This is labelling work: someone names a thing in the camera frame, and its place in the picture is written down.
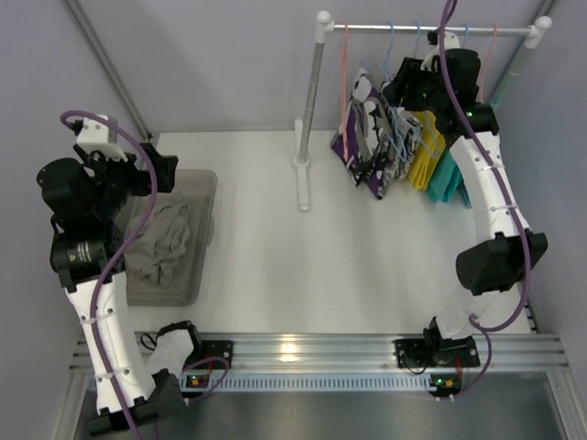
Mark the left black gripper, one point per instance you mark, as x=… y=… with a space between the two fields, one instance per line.
x=149 y=170

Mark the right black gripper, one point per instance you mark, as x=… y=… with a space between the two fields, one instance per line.
x=414 y=80

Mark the blue hanger with patterned garment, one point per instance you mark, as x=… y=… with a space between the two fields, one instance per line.
x=390 y=46

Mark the grey trousers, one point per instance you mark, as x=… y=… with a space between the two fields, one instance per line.
x=160 y=244

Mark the purple patterned garment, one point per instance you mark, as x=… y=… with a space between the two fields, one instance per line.
x=363 y=140

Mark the pink wire hanger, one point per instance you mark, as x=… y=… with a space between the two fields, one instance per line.
x=343 y=93

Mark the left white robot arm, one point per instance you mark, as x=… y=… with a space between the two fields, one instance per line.
x=85 y=194

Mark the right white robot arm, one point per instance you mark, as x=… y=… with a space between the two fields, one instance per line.
x=505 y=248

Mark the blue hanger with yellow garment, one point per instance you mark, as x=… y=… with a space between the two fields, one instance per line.
x=417 y=39

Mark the far right pink hanger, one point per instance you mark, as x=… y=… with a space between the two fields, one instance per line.
x=486 y=62

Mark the black white patterned garment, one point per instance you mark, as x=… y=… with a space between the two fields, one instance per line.
x=404 y=139

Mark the yellow garment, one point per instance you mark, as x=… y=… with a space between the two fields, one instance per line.
x=430 y=146

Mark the grey plastic bin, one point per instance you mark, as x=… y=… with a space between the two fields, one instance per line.
x=198 y=189

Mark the teal garment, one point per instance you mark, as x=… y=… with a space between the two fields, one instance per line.
x=447 y=182

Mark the white metal clothes rack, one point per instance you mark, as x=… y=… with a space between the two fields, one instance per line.
x=531 y=36

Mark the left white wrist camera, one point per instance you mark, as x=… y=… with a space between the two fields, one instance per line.
x=97 y=137

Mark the grey slotted cable duct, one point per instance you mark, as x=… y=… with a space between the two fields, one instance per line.
x=325 y=382

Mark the aluminium mounting rail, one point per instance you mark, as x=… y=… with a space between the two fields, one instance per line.
x=355 y=353

